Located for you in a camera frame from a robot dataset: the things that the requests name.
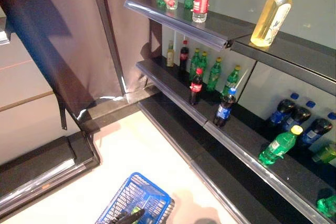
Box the black metal frame pole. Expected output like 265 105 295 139
87 0 130 97

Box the large yellow tea bottle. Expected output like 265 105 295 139
250 0 302 48

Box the small yellow tea bottle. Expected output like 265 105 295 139
166 40 175 68

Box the dark cola bottle red label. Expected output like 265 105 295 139
178 40 190 78
189 68 204 105

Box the black glossy gondola base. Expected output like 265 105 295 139
0 131 101 213

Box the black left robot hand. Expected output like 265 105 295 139
112 208 145 224

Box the dark glossy upright panel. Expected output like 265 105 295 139
0 0 91 133

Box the blue plastic shopping basket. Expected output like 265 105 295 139
94 172 174 224

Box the brown fabric curtain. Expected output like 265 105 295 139
31 0 162 104

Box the black shelf base plinth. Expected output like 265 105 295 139
138 91 313 224

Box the black metal shelf board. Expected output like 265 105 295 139
203 98 336 224
135 55 249 127
123 0 254 52
230 31 336 90

